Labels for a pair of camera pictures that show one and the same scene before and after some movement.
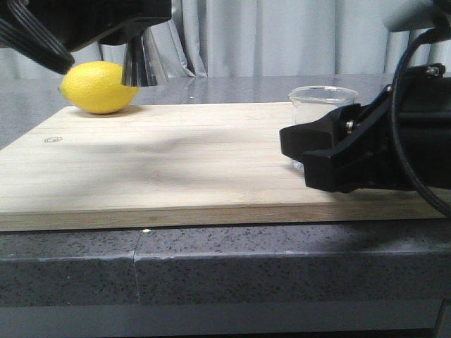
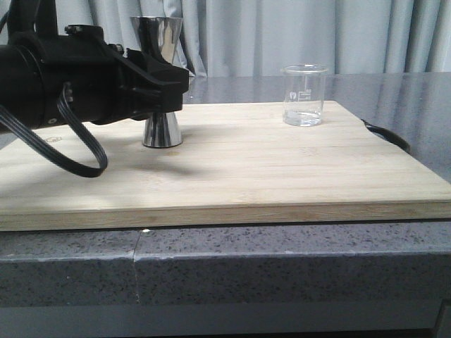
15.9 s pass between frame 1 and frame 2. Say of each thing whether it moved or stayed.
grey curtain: stayed
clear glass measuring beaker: moved
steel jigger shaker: moved
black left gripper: moved
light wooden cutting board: stayed
